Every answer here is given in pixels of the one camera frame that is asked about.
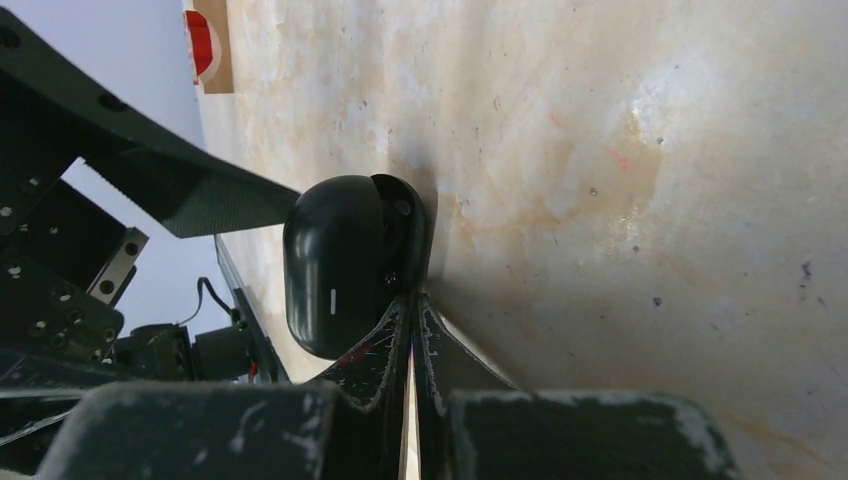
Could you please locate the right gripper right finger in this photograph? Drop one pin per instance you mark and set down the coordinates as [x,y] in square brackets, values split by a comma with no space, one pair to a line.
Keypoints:
[474,424]

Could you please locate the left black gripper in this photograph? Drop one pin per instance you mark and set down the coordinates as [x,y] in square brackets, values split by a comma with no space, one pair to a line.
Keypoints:
[57,338]

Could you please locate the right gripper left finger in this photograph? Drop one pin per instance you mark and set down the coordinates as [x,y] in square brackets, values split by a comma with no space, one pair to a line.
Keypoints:
[346,423]

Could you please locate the black earbud charging case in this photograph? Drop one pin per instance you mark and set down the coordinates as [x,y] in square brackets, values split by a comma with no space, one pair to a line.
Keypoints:
[351,245]

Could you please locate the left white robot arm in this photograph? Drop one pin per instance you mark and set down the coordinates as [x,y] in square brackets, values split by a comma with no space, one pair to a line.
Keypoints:
[161,352]

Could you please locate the wooden arch block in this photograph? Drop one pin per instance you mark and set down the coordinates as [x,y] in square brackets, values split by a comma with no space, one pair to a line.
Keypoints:
[218,79]

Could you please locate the orange red animal block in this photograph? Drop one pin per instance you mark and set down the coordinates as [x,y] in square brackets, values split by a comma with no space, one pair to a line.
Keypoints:
[200,42]

